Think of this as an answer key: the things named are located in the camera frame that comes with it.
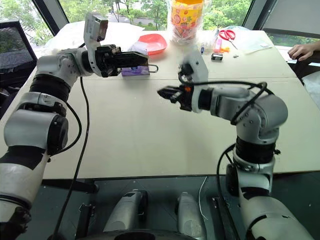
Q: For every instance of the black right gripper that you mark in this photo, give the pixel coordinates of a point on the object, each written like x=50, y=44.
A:
x=184, y=98

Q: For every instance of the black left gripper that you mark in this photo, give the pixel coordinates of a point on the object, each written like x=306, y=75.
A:
x=107, y=61

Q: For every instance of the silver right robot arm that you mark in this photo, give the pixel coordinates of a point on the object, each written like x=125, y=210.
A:
x=260, y=112

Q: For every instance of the bystander bare forearm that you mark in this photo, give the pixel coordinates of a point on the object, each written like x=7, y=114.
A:
x=315, y=47

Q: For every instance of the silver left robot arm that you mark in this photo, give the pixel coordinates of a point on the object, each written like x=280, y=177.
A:
x=27, y=130

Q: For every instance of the bystander bare hand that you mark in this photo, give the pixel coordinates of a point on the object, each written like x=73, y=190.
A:
x=300, y=51

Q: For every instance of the red plastic plate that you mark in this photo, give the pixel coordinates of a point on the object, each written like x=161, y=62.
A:
x=155, y=44

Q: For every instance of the white marker pen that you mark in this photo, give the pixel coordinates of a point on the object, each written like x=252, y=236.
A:
x=202, y=48

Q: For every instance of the small black box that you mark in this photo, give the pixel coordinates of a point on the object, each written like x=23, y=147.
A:
x=217, y=56

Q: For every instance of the white crumpled plastic bag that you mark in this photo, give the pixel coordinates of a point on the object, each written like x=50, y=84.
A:
x=72, y=35

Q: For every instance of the clear jar with yellow label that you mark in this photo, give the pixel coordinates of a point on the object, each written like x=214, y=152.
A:
x=186, y=21

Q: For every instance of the orange plastic piece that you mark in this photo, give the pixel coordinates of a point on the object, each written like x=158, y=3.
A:
x=225, y=49

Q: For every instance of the clear plastic bag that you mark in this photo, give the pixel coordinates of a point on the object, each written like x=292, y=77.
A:
x=252, y=41

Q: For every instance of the black mesh chair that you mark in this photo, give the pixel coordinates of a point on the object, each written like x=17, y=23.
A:
x=15, y=47

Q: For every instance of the silver robot leg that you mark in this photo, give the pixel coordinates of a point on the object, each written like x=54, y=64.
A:
x=126, y=212
x=190, y=216

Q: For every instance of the white paper sheet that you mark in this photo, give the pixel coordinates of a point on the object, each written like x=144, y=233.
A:
x=312, y=87

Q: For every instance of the dark rounded robot torso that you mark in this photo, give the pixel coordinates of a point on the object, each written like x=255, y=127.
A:
x=140, y=235

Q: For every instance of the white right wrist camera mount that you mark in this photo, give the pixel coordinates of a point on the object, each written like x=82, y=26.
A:
x=200, y=66

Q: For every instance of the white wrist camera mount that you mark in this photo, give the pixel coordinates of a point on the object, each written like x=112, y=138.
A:
x=90, y=30
x=200, y=66

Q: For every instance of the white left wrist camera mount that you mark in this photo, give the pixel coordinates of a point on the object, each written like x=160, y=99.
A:
x=90, y=30

